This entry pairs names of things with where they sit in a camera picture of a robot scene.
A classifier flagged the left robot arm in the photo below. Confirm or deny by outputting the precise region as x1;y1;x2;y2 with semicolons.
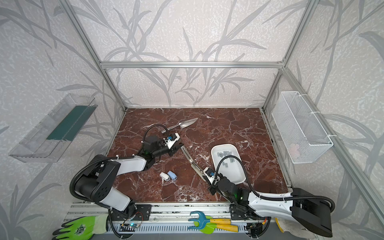
70;124;184;215

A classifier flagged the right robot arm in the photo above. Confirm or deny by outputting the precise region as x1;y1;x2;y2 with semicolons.
203;168;336;238

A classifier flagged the white mini stapler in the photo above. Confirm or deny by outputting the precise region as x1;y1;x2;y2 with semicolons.
160;172;171;182

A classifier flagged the white oval tray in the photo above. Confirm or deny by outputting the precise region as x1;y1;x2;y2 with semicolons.
211;144;246;185

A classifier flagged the silver metal trowel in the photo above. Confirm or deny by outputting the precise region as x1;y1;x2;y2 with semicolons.
167;118;198;131

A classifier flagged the teal garden hand rake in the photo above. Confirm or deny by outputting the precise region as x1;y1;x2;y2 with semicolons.
188;211;231;230

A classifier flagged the green garden hand shovel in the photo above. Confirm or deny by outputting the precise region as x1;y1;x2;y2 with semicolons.
188;224;239;235

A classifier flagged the white cloth glove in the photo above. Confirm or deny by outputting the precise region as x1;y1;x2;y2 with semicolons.
275;218;316;240

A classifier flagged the pink object in basket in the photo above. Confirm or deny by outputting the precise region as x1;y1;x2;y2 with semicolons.
288;144;301;160

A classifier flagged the green circuit board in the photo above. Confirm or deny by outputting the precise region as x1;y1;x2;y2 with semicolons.
121;223;141;229

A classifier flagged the green work glove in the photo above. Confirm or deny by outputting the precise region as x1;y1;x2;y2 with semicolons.
53;214;108;240

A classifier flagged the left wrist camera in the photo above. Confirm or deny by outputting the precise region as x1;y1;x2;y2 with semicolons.
164;133;180;149

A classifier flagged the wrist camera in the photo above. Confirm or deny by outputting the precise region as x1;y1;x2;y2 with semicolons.
204;167;216;184
164;133;180;149

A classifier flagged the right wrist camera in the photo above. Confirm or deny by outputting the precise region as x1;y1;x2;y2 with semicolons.
204;167;216;184

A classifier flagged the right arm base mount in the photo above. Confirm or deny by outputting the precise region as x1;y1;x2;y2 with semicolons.
229;204;260;220

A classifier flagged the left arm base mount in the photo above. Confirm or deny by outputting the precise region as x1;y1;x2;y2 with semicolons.
111;204;152;221

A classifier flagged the white wire mesh basket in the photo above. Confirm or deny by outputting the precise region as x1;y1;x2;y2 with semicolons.
272;91;334;164

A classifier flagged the clear plastic wall shelf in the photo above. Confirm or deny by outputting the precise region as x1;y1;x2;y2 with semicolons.
9;94;98;163

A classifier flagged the aluminium frame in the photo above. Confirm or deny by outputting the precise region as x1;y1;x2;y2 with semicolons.
59;1;384;224

